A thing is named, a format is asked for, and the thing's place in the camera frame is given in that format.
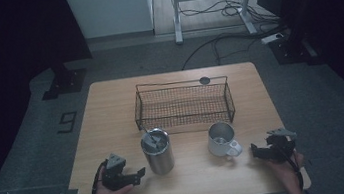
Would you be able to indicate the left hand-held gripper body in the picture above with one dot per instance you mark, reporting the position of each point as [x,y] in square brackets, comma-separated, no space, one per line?
[115,176]

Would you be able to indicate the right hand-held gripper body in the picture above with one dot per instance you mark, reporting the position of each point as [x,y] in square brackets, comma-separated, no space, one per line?
[281,148]

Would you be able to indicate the stainless steel tumbler with lid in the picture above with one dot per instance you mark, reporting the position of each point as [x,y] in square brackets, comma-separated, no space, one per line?
[158,157]

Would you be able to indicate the metal drinking straw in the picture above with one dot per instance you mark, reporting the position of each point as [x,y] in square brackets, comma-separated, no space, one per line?
[148,134]

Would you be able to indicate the person's right hand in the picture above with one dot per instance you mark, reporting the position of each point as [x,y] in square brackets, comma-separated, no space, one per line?
[285,171]

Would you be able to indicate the white mug with steel interior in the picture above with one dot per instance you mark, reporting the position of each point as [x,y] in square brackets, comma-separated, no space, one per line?
[221,142]

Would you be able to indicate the small grey tape piece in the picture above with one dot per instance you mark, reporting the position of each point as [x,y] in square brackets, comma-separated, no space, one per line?
[68,193]

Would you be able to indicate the round grey table grommet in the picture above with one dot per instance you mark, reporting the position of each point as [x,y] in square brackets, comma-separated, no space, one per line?
[204,80]

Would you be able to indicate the black stand base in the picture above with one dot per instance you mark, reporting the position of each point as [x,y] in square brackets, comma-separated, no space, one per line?
[291,51]
[65,82]

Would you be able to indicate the white power strip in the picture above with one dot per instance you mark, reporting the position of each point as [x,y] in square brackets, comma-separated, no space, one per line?
[272,38]

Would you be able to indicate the black curtain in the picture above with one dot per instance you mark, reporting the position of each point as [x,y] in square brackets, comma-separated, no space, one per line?
[332,5]
[2,48]

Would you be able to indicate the white cabinet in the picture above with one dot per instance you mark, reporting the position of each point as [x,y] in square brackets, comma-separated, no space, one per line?
[108,9]

